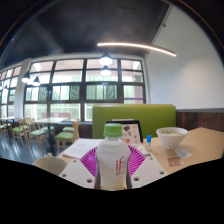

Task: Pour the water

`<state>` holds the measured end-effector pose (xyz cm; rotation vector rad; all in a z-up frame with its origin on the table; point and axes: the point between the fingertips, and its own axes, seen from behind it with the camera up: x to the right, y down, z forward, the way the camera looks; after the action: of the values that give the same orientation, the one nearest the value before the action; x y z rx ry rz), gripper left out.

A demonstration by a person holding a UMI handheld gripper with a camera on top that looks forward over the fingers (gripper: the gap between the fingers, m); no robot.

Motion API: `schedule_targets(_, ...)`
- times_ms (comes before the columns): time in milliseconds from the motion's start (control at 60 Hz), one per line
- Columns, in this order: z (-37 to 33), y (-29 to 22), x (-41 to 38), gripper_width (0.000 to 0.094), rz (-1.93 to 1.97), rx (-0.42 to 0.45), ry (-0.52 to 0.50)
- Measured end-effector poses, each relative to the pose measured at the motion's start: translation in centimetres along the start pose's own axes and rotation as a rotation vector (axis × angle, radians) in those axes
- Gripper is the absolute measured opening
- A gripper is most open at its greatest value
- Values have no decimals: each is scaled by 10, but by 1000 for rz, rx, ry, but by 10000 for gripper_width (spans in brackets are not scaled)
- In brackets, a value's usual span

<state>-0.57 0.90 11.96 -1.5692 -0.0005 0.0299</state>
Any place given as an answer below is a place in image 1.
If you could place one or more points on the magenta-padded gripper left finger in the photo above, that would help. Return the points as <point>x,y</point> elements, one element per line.
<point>77,171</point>

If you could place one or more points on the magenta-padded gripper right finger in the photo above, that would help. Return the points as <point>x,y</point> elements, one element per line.
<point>148,170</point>

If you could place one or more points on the green-capped white drink bottle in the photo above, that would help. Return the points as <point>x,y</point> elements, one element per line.
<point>112,160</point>

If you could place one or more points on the open white paper booklet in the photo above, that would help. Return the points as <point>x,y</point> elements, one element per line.
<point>81,147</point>

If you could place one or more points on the small blue-capped bottle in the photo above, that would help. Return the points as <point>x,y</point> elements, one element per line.
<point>148,142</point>

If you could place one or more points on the reddish clear packet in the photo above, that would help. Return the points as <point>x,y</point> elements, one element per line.
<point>175,161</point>

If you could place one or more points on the group of green-seated wooden chairs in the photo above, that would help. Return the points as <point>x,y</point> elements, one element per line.
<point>65,136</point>

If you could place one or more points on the white paper packet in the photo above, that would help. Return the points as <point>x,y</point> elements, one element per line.
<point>182,153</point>

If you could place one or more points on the white bowl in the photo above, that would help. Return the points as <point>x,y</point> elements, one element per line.
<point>171,138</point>

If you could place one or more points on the black tablet with stickers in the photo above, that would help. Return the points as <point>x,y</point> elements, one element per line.
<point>131,133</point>

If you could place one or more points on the green upholstered bench back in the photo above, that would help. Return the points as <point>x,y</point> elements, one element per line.
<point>153,116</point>

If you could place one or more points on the light wooden dining table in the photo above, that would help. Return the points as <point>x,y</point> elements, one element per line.
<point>50,120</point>

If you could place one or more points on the large grid window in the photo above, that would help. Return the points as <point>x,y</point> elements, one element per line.
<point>66,76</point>

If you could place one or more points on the group of pendant lamps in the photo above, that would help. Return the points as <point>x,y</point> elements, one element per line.
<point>105,60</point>

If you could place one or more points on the long curved ceiling light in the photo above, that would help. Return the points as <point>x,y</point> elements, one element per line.
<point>140,46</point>

